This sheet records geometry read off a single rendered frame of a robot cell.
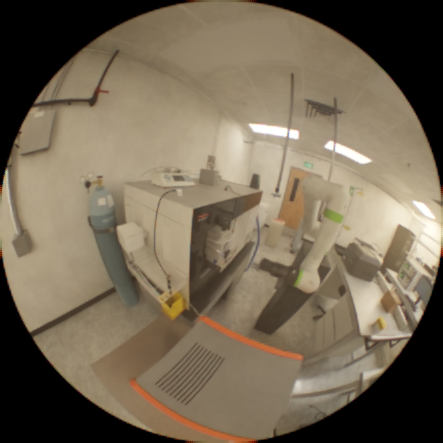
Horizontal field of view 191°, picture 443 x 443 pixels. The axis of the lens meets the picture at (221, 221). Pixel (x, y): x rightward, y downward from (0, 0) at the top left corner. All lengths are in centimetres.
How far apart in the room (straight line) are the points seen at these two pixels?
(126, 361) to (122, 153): 163
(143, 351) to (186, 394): 52
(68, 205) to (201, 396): 149
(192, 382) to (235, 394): 12
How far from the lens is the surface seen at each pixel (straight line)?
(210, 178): 105
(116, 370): 98
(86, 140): 145
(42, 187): 148
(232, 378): 47
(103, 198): 112
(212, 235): 64
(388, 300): 196
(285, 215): 446
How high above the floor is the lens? 159
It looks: 22 degrees down
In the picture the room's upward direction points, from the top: 10 degrees clockwise
